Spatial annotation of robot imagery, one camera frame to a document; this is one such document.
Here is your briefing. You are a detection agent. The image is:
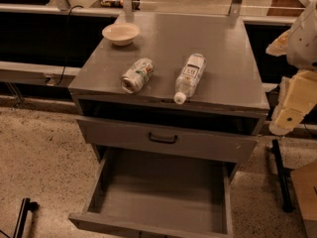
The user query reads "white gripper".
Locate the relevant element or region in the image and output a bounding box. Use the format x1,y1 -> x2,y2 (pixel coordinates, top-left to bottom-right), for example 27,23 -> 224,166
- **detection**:
265,30 -> 317,136

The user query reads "clear plastic water bottle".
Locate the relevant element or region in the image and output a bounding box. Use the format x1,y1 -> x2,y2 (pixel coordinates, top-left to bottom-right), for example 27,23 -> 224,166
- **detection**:
174,54 -> 207,104

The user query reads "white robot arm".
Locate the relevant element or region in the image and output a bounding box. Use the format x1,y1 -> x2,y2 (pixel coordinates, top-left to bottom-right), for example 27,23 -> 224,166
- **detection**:
265,1 -> 317,136

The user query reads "grey upper drawer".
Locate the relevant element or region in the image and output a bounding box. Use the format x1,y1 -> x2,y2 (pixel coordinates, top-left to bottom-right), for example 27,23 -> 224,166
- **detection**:
77,116 -> 257,163

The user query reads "open grey lower drawer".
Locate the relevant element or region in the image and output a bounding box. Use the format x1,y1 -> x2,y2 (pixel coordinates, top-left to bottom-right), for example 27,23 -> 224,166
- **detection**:
69,148 -> 233,238

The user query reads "brown cardboard box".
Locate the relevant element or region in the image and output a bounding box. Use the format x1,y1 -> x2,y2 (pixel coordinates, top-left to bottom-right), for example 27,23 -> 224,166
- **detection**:
291,161 -> 317,238

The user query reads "green white soda can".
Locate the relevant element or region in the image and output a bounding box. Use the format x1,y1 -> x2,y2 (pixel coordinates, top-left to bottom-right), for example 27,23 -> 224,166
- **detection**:
121,58 -> 155,94

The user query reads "black metal stand leg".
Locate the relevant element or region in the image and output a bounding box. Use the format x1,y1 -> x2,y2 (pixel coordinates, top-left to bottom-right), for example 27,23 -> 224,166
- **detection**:
271,139 -> 294,213

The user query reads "cream ceramic bowl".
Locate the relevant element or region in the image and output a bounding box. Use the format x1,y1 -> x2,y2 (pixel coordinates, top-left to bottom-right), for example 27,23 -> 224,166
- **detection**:
102,23 -> 140,47

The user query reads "black drawer handle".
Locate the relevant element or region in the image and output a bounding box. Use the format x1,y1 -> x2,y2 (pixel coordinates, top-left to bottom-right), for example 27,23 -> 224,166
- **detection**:
148,132 -> 178,144

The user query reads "black hanging cable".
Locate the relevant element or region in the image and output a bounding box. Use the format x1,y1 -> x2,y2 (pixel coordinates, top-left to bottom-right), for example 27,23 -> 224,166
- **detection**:
53,4 -> 85,87

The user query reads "black handle bottom left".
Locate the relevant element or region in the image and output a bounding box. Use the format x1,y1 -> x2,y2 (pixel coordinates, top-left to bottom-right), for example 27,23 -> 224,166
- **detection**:
13,197 -> 39,238

